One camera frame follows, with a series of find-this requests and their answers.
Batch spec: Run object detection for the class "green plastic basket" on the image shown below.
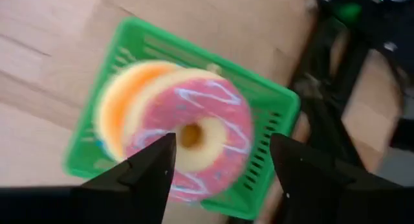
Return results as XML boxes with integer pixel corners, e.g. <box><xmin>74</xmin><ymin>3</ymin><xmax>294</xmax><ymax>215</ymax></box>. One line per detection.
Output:
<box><xmin>63</xmin><ymin>16</ymin><xmax>301</xmax><ymax>221</ymax></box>

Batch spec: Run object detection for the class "black aluminium table frame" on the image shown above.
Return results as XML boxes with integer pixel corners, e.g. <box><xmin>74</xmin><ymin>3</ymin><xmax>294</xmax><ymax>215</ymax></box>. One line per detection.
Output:
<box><xmin>287</xmin><ymin>10</ymin><xmax>414</xmax><ymax>224</ymax></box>

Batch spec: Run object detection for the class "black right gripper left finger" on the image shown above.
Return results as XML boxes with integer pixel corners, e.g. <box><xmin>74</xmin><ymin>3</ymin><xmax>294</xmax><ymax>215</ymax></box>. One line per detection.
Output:
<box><xmin>71</xmin><ymin>132</ymin><xmax>178</xmax><ymax>224</ymax></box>

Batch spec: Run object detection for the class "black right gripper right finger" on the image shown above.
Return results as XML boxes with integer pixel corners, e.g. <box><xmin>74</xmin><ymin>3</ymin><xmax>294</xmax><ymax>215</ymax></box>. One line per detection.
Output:
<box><xmin>270</xmin><ymin>133</ymin><xmax>407</xmax><ymax>224</ymax></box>

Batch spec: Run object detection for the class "pink frosted toy donut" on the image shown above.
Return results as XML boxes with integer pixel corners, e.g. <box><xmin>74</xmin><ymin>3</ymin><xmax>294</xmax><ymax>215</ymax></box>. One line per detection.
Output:
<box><xmin>124</xmin><ymin>76</ymin><xmax>255</xmax><ymax>204</ymax></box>

